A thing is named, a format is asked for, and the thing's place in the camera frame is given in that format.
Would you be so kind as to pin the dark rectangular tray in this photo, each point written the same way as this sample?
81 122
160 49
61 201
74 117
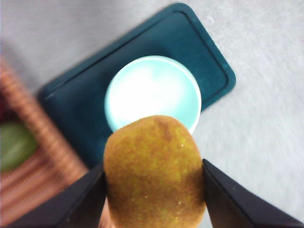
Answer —
190 42

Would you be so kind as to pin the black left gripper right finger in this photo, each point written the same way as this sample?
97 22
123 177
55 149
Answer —
237 204

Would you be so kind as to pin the teal ribbed bowl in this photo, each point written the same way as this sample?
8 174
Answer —
152 92

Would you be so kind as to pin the brown wicker basket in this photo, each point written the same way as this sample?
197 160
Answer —
40 171

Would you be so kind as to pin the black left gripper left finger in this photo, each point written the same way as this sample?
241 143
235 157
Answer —
71 206

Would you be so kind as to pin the brown fuzzy kiwi fruit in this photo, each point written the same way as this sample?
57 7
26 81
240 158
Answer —
154 178

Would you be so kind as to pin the green avocado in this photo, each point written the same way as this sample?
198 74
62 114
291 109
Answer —
14 145

